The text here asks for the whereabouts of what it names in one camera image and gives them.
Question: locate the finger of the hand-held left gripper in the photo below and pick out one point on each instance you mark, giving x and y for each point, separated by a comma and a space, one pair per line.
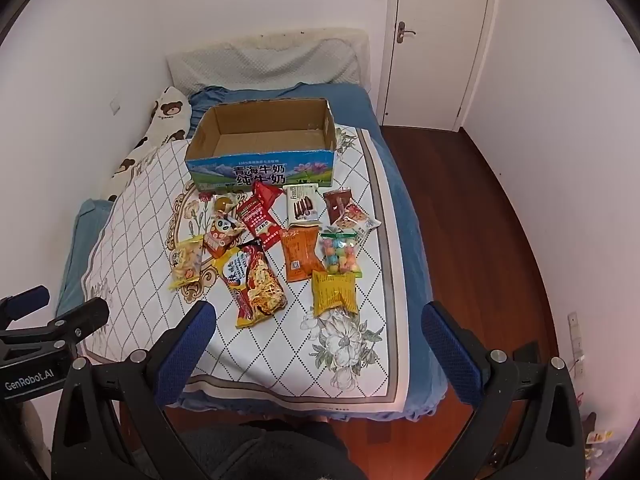
27, 299
82, 316

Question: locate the white door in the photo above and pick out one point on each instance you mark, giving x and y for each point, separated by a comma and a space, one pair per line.
435, 60

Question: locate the panda print snack packet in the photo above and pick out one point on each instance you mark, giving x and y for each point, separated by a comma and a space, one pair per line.
220, 235

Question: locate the bear print pillow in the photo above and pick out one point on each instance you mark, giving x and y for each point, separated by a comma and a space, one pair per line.
170, 110

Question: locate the long red snack packet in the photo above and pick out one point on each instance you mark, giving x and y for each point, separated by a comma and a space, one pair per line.
260, 225

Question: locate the mustard yellow snack packet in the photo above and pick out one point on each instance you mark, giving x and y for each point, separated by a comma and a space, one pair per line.
334, 294

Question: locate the white chocolate wafer packet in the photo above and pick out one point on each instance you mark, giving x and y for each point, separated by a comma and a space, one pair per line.
302, 205

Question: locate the clear yellow snack packet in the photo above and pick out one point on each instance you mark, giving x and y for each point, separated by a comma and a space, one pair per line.
186, 262

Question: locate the white diamond pattern blanket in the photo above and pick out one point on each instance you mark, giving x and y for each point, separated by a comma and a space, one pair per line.
145, 240

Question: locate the colourful clutter pile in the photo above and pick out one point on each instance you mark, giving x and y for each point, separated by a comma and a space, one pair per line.
595, 435

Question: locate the blue bed sheet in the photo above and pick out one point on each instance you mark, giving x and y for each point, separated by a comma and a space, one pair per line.
406, 240

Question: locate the white power strip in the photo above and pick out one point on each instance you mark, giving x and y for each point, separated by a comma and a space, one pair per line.
576, 340

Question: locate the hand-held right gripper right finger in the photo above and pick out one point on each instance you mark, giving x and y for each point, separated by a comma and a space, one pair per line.
450, 347

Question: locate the red noodle packet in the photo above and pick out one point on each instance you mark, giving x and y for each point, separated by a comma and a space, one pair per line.
261, 290

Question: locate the orange snack packet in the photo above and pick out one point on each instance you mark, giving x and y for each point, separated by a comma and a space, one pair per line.
300, 255

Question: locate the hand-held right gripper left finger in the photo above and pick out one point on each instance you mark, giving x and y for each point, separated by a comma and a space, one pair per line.
186, 342

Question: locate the blue printed cardboard box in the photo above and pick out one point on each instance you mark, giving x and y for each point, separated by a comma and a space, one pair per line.
260, 172

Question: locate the white cookie packet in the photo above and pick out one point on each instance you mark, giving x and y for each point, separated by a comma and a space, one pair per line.
358, 220

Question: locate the grey padded headboard cushion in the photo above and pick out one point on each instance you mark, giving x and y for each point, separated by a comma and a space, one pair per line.
270, 62

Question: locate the clear bag of coloured balls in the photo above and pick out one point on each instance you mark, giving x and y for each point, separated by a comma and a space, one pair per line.
340, 255

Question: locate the brown snack packet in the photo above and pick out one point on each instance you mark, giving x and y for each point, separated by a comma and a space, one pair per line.
335, 202

